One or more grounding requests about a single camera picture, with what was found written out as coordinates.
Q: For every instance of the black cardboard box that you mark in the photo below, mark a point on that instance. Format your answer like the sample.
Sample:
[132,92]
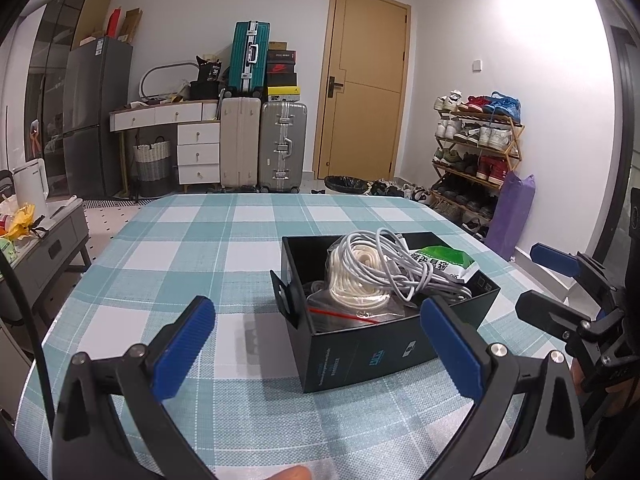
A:
[360,360]

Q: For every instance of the shoes on floor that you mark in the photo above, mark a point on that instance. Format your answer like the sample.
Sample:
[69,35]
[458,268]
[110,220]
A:
[395,190]

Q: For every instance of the woven laundry basket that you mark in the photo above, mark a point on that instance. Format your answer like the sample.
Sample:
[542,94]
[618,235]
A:
[151,162]

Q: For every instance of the black trash bin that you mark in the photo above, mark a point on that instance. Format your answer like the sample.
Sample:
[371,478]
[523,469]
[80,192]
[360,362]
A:
[345,185]

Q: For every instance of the silver suitcase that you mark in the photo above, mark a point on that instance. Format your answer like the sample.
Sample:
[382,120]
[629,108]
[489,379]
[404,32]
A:
[282,147]

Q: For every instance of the grey side cabinet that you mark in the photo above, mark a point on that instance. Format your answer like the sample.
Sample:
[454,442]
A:
[45,255]

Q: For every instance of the stack of shoe boxes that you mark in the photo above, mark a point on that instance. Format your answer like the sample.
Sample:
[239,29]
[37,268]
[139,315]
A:
[281,72]

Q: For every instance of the beige suitcase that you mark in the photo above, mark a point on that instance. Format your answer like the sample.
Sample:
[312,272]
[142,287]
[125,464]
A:
[240,145]

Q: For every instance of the black bag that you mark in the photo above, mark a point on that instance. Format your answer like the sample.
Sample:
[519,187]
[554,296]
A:
[206,80]

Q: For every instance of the white desk with drawers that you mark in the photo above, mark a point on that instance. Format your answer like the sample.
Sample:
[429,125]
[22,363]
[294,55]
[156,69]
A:
[197,155]

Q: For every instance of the wooden shoe rack with shoes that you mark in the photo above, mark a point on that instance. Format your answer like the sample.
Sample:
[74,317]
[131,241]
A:
[475,160]

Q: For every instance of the person's left hand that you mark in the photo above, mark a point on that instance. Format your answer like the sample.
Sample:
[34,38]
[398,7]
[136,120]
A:
[290,474]

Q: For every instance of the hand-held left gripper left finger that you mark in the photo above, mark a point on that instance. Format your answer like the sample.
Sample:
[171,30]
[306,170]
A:
[185,345]

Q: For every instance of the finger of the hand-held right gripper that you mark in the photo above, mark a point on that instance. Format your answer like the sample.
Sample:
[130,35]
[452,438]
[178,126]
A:
[555,258]
[545,310]

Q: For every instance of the teal suitcase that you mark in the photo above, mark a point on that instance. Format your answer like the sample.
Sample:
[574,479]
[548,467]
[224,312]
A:
[249,60]

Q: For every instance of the red box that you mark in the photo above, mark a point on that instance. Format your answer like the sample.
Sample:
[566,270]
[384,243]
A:
[115,22]

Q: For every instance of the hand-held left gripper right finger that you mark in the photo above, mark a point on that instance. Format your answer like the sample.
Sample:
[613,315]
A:
[455,350]

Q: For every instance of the yellow wooden door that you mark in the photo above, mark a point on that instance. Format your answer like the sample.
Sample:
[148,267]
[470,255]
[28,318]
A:
[365,85]

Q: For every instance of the oval white mirror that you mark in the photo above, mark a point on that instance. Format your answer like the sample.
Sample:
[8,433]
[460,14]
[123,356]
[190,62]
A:
[150,80]

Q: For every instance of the yellow snack bag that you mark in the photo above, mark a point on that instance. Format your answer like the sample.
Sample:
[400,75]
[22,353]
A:
[22,220]

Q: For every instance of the grey refrigerator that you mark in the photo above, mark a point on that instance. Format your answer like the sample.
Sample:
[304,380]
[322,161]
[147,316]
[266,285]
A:
[97,115]

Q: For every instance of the white appliance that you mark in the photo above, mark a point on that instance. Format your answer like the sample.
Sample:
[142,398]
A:
[31,185]

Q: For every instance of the dark tall cabinet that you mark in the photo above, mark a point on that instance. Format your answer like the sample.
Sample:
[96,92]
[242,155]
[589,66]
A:
[50,50]

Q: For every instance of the green medicine sachet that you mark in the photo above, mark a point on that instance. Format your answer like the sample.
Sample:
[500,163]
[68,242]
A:
[442,257]

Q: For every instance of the purple bag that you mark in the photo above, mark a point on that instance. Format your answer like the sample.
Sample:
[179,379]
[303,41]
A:
[510,220]

